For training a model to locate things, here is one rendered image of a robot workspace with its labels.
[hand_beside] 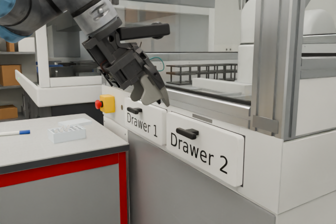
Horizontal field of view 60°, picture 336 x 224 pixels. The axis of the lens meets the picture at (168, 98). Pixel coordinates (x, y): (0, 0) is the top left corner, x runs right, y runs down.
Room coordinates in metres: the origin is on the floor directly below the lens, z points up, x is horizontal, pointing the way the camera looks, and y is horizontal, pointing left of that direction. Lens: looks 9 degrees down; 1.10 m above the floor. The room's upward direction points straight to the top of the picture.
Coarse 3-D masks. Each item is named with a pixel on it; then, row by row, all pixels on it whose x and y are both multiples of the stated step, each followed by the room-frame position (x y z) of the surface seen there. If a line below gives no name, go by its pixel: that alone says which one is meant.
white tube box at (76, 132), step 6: (72, 126) 1.16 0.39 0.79; (78, 126) 1.16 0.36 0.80; (48, 132) 1.10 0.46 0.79; (60, 132) 1.06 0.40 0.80; (66, 132) 1.07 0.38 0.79; (72, 132) 1.08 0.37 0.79; (78, 132) 1.10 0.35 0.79; (84, 132) 1.11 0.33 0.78; (48, 138) 1.10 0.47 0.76; (54, 138) 1.04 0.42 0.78; (60, 138) 1.06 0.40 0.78; (66, 138) 1.07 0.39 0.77; (72, 138) 1.08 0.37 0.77; (78, 138) 1.10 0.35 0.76
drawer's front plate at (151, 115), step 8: (128, 104) 1.05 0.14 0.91; (136, 104) 0.99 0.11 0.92; (128, 112) 1.05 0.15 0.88; (144, 112) 0.94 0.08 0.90; (152, 112) 0.89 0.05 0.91; (160, 112) 0.84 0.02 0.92; (128, 120) 1.05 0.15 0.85; (144, 120) 0.94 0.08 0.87; (152, 120) 0.89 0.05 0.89; (160, 120) 0.84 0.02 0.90; (136, 128) 0.99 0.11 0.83; (144, 128) 0.94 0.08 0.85; (152, 128) 0.89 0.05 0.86; (160, 128) 0.84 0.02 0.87; (152, 136) 0.89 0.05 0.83; (160, 136) 0.85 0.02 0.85; (160, 144) 0.85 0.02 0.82
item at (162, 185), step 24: (144, 144) 0.98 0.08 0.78; (144, 168) 0.98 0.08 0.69; (168, 168) 0.84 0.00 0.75; (192, 168) 0.73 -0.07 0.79; (144, 192) 0.99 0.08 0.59; (168, 192) 0.84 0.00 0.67; (192, 192) 0.73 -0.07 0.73; (216, 192) 0.65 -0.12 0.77; (144, 216) 0.99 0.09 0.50; (168, 216) 0.84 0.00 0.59; (192, 216) 0.73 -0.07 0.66; (216, 216) 0.65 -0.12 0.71; (240, 216) 0.58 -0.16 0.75; (264, 216) 0.52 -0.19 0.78; (288, 216) 0.52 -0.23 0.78; (312, 216) 0.56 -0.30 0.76
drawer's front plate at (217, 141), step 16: (208, 128) 0.65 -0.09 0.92; (176, 144) 0.77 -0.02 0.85; (192, 144) 0.70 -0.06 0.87; (208, 144) 0.65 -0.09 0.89; (224, 144) 0.60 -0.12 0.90; (240, 144) 0.57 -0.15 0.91; (192, 160) 0.70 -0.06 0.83; (208, 160) 0.65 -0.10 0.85; (224, 160) 0.60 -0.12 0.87; (240, 160) 0.57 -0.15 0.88; (224, 176) 0.60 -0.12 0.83; (240, 176) 0.57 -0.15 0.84
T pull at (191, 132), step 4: (176, 128) 0.70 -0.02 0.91; (180, 128) 0.69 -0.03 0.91; (192, 128) 0.70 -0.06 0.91; (176, 132) 0.70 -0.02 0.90; (180, 132) 0.69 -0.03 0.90; (184, 132) 0.67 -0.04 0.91; (188, 132) 0.66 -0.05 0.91; (192, 132) 0.67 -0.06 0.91; (196, 132) 0.68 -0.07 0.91; (188, 136) 0.66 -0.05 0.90; (192, 136) 0.64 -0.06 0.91
